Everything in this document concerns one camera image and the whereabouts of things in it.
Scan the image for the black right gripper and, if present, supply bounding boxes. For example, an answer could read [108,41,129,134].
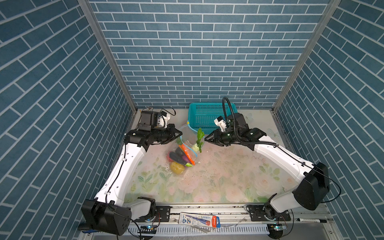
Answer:
[204,127,240,146]

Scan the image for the orange toy carrot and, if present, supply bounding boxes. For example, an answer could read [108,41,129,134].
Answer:
[179,144,196,166]

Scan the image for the white toy radish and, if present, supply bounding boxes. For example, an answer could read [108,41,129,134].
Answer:
[192,144,200,153]

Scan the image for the black toy eggplant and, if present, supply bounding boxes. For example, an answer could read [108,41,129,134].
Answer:
[168,152,193,167]

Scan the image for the clear zip top bag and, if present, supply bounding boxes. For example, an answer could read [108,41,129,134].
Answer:
[166,122,205,175]

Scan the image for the yellow toy potato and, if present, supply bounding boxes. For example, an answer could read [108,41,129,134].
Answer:
[170,162,185,175]

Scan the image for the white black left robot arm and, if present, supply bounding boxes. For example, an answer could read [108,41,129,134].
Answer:
[78,124,183,236]

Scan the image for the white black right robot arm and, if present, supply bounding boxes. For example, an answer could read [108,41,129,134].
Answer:
[205,127,330,221]

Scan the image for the teal plastic basket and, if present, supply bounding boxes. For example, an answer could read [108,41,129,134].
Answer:
[187,103,225,135]

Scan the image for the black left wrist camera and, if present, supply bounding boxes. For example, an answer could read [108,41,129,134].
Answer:
[138,110,171,132]

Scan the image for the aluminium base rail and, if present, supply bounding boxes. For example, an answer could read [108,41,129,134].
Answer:
[81,203,342,240]

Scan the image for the black marker on rail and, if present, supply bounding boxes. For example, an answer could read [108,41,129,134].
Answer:
[297,218,328,224]

